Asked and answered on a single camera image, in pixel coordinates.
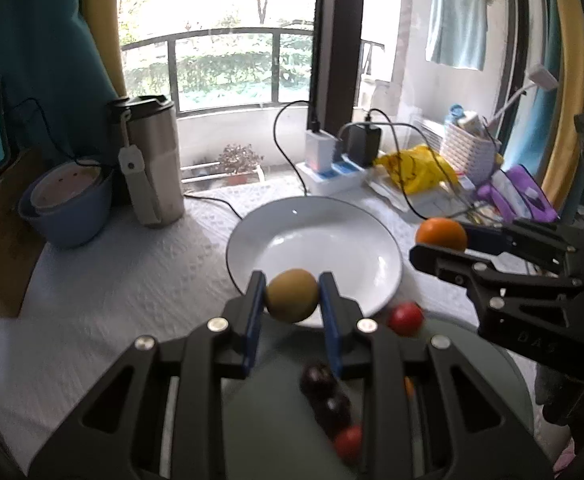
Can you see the teal curtain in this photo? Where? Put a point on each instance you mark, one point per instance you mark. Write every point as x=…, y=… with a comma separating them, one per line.
x=54, y=81

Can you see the blue bowl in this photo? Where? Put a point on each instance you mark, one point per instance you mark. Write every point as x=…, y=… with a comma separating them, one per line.
x=69, y=205

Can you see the orange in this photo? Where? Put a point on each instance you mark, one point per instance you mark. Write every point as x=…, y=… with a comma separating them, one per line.
x=409, y=386
x=442, y=232

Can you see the white charger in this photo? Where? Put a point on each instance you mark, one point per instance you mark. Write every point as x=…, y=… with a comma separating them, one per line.
x=319, y=151

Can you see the brown kiwi fruit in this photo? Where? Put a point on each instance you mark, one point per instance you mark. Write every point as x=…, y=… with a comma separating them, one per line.
x=292, y=296

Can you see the white plate dark rim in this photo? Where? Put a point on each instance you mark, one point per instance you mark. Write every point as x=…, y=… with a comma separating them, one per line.
x=318, y=234

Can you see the steel thermos mug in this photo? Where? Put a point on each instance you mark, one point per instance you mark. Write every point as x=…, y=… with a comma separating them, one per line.
x=148, y=157

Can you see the balcony railing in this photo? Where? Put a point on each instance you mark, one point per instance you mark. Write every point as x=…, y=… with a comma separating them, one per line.
x=210, y=70

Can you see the yellow duck bag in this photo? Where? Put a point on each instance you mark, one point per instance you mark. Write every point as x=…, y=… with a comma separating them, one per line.
x=417, y=169

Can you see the potted plant on balcony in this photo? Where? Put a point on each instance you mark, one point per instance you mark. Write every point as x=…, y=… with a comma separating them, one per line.
x=238, y=162

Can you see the white desk lamp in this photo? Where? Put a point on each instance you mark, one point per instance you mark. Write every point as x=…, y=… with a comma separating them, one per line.
x=537, y=76

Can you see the dark cherry back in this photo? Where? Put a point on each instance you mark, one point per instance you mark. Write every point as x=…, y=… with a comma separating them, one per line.
x=317, y=383

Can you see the red tomato back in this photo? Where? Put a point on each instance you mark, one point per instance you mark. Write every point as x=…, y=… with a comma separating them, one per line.
x=405, y=319

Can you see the red tomato front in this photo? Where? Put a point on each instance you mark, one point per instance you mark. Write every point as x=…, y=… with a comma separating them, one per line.
x=348, y=443

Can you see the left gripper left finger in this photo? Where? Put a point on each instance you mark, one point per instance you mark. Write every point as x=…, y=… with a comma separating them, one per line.
x=116, y=430

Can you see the black charger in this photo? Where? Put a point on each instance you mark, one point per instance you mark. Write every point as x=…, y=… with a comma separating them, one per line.
x=363, y=143

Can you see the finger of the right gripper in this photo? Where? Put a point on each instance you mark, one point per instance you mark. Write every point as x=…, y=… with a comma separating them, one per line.
x=482, y=272
x=551, y=246

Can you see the white power strip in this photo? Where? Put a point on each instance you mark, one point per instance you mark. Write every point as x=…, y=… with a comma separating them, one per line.
x=343, y=176

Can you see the hanging light blue towel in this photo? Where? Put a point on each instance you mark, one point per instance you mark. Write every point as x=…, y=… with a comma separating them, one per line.
x=457, y=34

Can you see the yellow curtain right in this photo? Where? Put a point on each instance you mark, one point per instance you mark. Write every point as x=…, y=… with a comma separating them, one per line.
x=563, y=160

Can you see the dark cherry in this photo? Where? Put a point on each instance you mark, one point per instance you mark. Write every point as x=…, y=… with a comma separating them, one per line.
x=333, y=414
x=317, y=383

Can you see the white woven basket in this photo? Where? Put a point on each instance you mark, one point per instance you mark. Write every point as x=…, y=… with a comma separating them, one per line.
x=473, y=156

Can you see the dark cherry front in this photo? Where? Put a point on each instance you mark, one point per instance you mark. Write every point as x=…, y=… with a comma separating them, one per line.
x=333, y=414

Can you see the red tomato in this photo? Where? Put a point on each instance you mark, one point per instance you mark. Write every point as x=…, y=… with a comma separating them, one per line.
x=348, y=443
x=405, y=319

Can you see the purple pouch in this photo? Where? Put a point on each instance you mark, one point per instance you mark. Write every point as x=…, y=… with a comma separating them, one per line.
x=516, y=195

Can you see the cardboard box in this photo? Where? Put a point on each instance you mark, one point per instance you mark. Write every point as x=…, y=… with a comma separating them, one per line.
x=20, y=243

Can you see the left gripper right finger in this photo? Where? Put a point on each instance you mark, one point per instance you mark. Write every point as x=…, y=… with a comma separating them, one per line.
x=467, y=429

